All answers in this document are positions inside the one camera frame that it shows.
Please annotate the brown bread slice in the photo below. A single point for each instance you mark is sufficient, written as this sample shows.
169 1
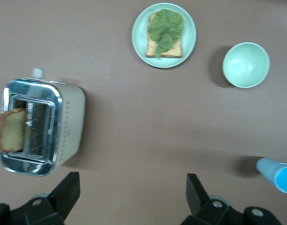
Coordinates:
12 131

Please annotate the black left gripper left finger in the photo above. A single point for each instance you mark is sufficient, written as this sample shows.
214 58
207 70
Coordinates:
63 192

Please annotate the green lettuce leaf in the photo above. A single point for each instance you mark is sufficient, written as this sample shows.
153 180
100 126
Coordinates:
165 25

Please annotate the pale green bowl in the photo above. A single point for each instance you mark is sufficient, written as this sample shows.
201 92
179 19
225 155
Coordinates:
246 65

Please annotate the brown table cloth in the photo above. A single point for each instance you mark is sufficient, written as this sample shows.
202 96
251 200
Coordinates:
145 117

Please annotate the toast slice under lettuce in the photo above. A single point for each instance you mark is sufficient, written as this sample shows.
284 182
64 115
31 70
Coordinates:
176 52

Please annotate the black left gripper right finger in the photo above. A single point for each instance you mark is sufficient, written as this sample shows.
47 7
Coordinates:
197 194

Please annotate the beige chrome toaster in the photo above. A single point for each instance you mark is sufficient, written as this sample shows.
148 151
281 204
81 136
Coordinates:
73 122

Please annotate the pale green plate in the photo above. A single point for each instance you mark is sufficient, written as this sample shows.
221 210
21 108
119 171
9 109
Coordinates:
139 39

